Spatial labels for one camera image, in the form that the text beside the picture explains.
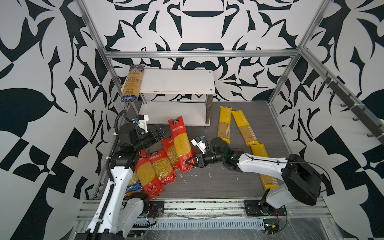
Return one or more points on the blue-bottom pasta bag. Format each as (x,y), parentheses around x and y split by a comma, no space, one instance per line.
(134,186)

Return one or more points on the red noodle bag long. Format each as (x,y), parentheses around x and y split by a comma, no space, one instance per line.
(147,176)

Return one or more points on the aluminium frame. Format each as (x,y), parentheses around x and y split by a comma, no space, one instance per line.
(267,57)

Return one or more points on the red macaroni bag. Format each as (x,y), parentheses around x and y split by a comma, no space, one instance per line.
(169,147)
(162,166)

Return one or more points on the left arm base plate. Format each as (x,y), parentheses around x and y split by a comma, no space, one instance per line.
(151,209)

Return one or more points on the yellow spaghetti bag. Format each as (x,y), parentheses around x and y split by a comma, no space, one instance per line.
(224,125)
(269,182)
(245,128)

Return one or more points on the white two-tier shelf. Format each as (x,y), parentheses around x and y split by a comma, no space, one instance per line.
(168,94)

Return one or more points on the white slotted cable duct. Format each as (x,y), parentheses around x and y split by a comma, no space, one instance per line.
(205,224)

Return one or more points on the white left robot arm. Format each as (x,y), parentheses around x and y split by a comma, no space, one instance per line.
(115,216)

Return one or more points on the red long spaghetti bag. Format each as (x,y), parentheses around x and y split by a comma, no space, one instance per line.
(181,143)

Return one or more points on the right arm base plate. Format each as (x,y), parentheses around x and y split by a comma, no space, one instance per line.
(258,208)

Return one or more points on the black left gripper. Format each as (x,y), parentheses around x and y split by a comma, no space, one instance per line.
(155,137)

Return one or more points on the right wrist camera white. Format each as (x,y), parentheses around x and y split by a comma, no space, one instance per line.
(201,143)

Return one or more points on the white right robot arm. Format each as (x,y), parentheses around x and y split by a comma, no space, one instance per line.
(301,182)

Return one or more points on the blue-ended spaghetti bag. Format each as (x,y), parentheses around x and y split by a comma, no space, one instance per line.
(132,85)

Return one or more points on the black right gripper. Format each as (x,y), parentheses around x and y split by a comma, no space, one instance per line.
(194,164)

